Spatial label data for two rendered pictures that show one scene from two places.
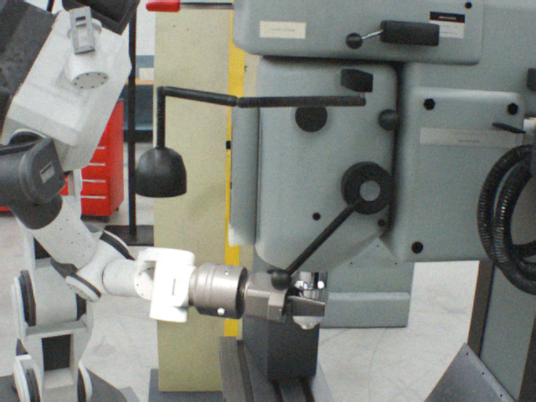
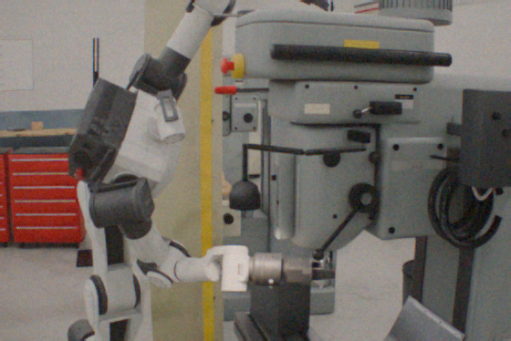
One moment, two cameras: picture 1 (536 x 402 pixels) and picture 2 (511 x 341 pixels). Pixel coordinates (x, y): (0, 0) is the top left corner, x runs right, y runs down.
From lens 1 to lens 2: 0.51 m
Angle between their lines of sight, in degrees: 10
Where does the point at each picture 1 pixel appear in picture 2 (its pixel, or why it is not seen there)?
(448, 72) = (404, 128)
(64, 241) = (152, 247)
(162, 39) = not seen: hidden behind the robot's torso
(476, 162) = (422, 179)
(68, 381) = not seen: outside the picture
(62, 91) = (149, 146)
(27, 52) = (122, 119)
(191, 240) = not seen: hidden behind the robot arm
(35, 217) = (138, 231)
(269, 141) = (306, 173)
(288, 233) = (318, 227)
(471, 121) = (418, 155)
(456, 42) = (409, 110)
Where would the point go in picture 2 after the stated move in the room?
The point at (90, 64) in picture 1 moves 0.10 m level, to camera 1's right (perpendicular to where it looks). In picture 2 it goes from (176, 129) to (215, 128)
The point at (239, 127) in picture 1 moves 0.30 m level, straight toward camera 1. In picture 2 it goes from (284, 166) to (319, 191)
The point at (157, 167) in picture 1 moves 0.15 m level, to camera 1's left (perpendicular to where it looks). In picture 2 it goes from (246, 192) to (179, 193)
